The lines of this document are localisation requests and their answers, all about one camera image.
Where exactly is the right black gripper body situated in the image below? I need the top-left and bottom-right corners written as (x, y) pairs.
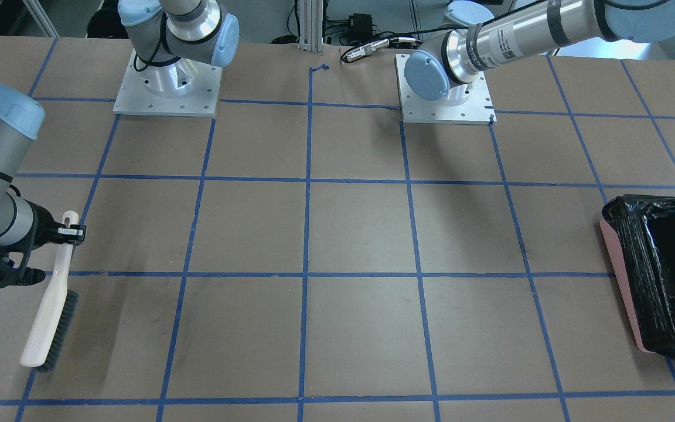
top-left (27, 202), bottom-right (71, 256)

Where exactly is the black lined trash bin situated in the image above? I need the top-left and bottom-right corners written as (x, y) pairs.
top-left (600, 194), bottom-right (675, 360)

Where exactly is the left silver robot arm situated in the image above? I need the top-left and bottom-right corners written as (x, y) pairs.
top-left (403, 1), bottom-right (675, 101)

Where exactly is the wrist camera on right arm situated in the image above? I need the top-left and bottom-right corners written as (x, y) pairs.
top-left (0, 244), bottom-right (46, 289)

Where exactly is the beige hand brush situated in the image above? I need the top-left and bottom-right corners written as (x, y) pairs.
top-left (21, 243), bottom-right (79, 372)

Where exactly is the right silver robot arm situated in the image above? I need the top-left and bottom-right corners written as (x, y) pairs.
top-left (0, 1), bottom-right (241, 254)

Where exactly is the aluminium frame post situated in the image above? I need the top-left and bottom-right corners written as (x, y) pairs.
top-left (295, 0), bottom-right (326, 55)

